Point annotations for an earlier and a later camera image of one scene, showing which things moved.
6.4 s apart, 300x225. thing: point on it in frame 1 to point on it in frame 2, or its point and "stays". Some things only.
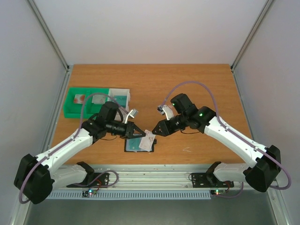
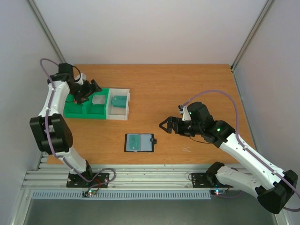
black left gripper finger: (131, 126) to (95, 86)
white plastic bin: (113, 92) stays
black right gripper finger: (161, 128) to (172, 122)
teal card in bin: (121, 100) stays
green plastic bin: (87, 109) stays
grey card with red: (98, 99) stays
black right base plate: (209, 180) stays
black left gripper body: (123, 132) to (80, 92)
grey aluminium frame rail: (48, 33) stays
